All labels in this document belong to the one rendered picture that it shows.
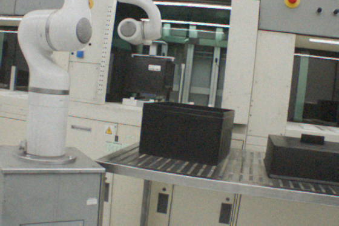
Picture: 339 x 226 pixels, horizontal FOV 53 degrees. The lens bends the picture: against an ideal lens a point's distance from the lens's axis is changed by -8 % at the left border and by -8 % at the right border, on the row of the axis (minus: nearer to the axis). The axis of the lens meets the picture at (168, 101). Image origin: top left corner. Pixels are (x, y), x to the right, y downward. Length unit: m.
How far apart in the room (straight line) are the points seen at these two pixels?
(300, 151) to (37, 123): 0.76
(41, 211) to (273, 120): 1.03
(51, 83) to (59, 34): 0.13
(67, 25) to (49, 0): 0.96
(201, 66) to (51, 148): 1.67
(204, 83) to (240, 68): 0.99
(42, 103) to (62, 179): 0.21
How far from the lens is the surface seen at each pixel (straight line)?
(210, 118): 1.17
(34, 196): 0.98
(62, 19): 0.99
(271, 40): 1.62
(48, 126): 1.02
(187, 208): 1.71
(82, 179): 1.00
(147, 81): 1.87
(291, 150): 1.12
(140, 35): 1.38
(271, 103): 1.60
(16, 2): 2.05
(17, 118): 2.00
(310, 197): 1.03
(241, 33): 1.57
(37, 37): 1.04
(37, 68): 1.03
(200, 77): 2.53
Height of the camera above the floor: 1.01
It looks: 3 degrees down
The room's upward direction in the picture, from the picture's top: 6 degrees clockwise
